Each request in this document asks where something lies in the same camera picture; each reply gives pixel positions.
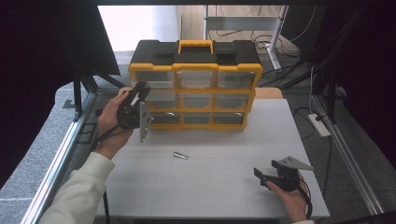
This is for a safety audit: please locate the person's left hand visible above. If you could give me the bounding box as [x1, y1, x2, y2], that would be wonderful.
[93, 91, 135, 161]

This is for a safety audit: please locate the white cable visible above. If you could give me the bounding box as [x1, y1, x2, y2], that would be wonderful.
[308, 65, 316, 116]

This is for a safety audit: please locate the black metal stand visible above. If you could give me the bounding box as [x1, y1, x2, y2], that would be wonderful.
[63, 66, 126, 123]
[324, 69, 339, 125]

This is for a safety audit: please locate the bundle of black floor cables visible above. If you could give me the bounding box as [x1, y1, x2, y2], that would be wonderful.
[251, 31, 316, 90]

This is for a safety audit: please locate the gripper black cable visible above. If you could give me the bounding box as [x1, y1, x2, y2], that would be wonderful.
[89, 123, 126, 224]
[298, 177, 314, 220]

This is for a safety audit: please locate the black curtain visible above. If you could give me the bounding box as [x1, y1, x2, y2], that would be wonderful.
[0, 0, 121, 189]
[311, 0, 396, 172]

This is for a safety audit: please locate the clear plastic organizer drawer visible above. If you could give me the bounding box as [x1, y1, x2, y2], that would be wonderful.
[143, 89, 179, 110]

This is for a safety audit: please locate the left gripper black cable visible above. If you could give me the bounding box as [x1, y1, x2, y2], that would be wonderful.
[89, 123, 126, 224]

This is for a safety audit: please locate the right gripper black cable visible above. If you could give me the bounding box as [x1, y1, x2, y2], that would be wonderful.
[298, 177, 314, 220]

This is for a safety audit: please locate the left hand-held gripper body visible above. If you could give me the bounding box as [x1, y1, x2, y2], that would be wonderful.
[116, 90, 154, 144]

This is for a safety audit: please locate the white power strip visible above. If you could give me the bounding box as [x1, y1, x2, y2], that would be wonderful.
[307, 113, 332, 138]

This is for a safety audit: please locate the person's right hand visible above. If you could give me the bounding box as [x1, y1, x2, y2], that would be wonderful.
[265, 172, 310, 223]

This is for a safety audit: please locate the set of clear drawers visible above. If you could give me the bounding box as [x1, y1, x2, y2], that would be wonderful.
[134, 70, 257, 125]

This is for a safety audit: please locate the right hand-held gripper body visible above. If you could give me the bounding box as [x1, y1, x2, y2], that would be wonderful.
[266, 155, 315, 193]

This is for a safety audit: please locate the aluminium rail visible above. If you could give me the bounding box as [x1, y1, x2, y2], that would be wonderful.
[311, 93, 386, 217]
[20, 92, 96, 224]

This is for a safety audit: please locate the grey metal desk frame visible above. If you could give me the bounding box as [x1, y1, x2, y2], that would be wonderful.
[203, 4, 290, 71]

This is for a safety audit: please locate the yellow black organizer cabinet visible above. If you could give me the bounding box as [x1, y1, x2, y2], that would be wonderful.
[128, 39, 264, 131]

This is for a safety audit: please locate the small silver metal bit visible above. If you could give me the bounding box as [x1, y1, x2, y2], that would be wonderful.
[173, 150, 191, 161]

